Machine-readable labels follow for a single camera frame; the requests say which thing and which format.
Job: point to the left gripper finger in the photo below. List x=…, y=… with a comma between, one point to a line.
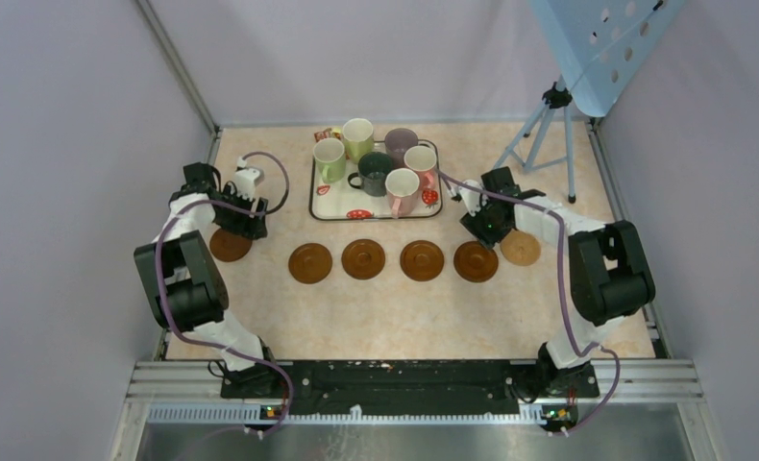
x=261, y=208
x=253, y=229

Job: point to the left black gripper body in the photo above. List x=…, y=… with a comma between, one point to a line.
x=233, y=206

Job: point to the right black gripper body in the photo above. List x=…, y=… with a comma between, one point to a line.
x=484, y=224

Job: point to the brown coaster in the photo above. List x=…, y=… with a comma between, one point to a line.
x=363, y=259
x=310, y=263
x=229, y=247
x=475, y=263
x=422, y=260

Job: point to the light tan coaster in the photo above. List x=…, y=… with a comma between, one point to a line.
x=520, y=248

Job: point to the white strawberry tray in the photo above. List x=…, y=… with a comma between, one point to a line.
x=341, y=202

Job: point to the green mug front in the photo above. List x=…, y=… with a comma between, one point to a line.
x=330, y=160

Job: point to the dark green mug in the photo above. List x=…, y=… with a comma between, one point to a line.
x=371, y=173

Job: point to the light blue music stand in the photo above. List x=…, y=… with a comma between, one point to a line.
x=598, y=46

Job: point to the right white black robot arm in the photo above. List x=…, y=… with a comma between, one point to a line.
x=602, y=269

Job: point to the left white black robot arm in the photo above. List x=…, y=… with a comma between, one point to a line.
x=181, y=280

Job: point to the pink mug back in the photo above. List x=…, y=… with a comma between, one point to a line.
x=422, y=160

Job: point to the pink mug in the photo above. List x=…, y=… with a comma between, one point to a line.
x=402, y=188
x=422, y=160

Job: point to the red snack packet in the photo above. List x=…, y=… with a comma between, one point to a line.
x=331, y=132

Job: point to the pink mug front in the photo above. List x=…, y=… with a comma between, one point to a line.
x=402, y=188

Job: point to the green mug back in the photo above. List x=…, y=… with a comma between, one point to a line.
x=357, y=136

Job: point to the purple mug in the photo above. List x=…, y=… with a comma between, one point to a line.
x=397, y=142

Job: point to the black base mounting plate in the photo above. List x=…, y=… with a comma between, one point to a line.
x=404, y=387

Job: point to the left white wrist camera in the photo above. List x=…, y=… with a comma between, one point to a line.
x=246, y=180

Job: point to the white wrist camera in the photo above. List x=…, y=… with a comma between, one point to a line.
x=469, y=194
x=246, y=180

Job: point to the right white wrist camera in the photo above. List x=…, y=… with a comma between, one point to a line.
x=469, y=194

